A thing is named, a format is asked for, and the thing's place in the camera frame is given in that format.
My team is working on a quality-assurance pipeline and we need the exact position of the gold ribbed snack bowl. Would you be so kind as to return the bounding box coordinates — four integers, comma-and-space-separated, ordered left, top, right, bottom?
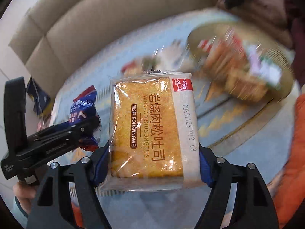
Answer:
187, 22, 294, 103

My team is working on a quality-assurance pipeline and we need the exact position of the round cookie clear packet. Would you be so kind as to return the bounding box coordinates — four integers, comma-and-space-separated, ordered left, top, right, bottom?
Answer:
121, 56, 158, 77

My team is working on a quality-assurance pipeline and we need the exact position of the toast bread packet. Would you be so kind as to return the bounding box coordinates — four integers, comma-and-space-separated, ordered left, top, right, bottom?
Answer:
102, 72, 203, 192

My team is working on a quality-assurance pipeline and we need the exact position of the patterned blue table cloth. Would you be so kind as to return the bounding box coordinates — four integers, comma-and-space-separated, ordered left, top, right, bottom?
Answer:
51, 9, 298, 228

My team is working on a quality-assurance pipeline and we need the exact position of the brown puffy jacket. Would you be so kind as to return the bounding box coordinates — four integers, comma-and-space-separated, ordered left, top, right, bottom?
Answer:
214, 0, 293, 49

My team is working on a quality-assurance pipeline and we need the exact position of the beige sofa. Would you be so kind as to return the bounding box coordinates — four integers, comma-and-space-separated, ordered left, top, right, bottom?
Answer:
9, 0, 212, 97

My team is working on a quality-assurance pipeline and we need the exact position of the dark blue bag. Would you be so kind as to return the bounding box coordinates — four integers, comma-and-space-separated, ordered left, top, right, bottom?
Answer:
26, 77, 51, 116

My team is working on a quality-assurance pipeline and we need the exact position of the person's left hand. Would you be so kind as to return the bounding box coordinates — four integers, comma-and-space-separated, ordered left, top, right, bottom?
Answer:
13, 181, 37, 214

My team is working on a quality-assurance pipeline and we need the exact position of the blue cracker snack bag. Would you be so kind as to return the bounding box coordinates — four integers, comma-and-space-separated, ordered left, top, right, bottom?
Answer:
46, 85, 100, 155

